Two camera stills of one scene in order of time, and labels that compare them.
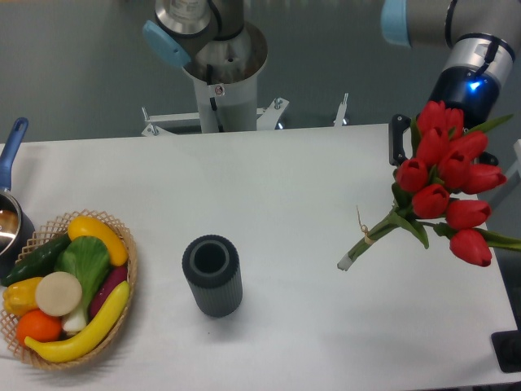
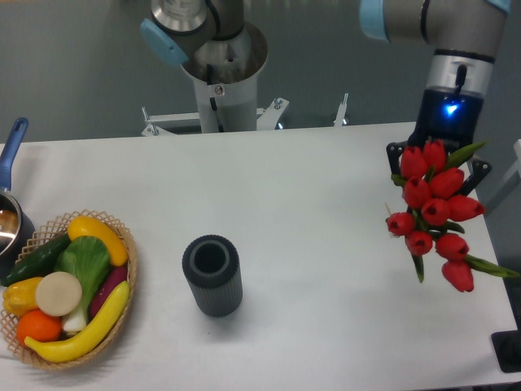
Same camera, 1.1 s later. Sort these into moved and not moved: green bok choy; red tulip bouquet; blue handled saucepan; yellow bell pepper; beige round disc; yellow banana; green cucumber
Moved: red tulip bouquet
Not moved: green cucumber; green bok choy; yellow bell pepper; yellow banana; beige round disc; blue handled saucepan
